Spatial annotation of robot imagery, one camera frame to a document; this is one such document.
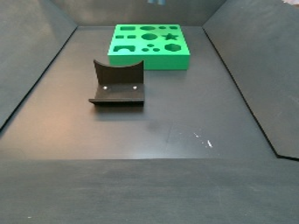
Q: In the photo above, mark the green shape sorter block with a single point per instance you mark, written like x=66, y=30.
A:
x=156, y=44

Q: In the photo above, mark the blue gripper finger tip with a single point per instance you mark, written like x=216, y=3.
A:
x=156, y=1

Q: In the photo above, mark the black curved holder stand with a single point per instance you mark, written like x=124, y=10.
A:
x=120, y=84

